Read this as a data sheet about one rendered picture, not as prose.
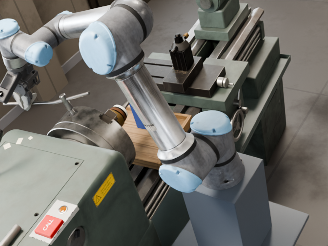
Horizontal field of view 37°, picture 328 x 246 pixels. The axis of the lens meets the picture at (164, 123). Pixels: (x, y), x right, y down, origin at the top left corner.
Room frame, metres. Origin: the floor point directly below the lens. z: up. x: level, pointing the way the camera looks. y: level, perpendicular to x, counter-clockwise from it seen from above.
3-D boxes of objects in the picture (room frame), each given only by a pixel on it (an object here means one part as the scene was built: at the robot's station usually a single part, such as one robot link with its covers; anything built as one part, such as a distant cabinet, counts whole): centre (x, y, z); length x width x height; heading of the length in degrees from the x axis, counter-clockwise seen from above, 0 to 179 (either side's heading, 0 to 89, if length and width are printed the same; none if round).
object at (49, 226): (0.93, 0.38, 1.26); 0.06 x 0.06 x 0.02; 52
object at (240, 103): (1.79, -0.31, 0.73); 0.27 x 0.12 x 0.27; 142
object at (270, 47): (2.36, -0.48, 0.34); 0.44 x 0.40 x 0.68; 52
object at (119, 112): (1.54, 0.19, 1.08); 0.09 x 0.09 x 0.09; 52
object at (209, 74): (1.90, -0.11, 0.95); 0.43 x 0.18 x 0.04; 52
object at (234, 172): (1.09, -0.13, 1.15); 0.15 x 0.15 x 0.10
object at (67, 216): (0.95, 0.37, 1.23); 0.13 x 0.08 x 0.06; 142
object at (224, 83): (1.75, -0.31, 0.95); 0.07 x 0.04 x 0.04; 52
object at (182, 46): (1.86, -0.17, 1.13); 0.08 x 0.08 x 0.03
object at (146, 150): (1.64, 0.11, 0.88); 0.36 x 0.30 x 0.04; 52
